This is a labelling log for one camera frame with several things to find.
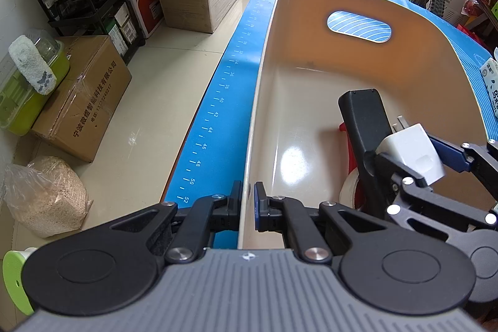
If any white power adapter plug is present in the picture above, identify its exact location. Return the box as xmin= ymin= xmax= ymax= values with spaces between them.
xmin=376 ymin=123 xmax=445 ymax=185

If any white tape roll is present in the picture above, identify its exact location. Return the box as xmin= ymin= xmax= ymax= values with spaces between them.
xmin=338 ymin=169 xmax=359 ymax=209

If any red object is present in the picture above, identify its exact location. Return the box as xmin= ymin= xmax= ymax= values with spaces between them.
xmin=337 ymin=122 xmax=356 ymax=174

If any black remote control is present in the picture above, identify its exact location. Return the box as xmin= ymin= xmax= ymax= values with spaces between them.
xmin=338 ymin=88 xmax=392 ymax=219

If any beige plastic storage bin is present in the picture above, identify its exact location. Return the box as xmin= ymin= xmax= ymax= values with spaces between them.
xmin=238 ymin=0 xmax=497 ymax=249

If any white tissue pack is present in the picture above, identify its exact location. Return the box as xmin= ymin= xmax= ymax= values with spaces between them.
xmin=479 ymin=57 xmax=498 ymax=117

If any clear bag of grain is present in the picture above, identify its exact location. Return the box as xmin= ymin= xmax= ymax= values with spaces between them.
xmin=3 ymin=156 xmax=93 ymax=238

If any green round lid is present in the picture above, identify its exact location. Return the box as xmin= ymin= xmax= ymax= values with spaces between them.
xmin=2 ymin=247 xmax=36 ymax=316

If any blue silicone measuring mat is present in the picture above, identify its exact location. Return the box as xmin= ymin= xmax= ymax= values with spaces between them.
xmin=161 ymin=0 xmax=498 ymax=251

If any brown cardboard box on floor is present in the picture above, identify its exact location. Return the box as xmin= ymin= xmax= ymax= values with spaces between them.
xmin=31 ymin=35 xmax=132 ymax=163

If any green plastic container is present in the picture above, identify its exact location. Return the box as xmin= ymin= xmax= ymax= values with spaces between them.
xmin=1 ymin=29 xmax=69 ymax=136

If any white rolled towel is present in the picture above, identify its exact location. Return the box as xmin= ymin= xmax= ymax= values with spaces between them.
xmin=8 ymin=35 xmax=57 ymax=95

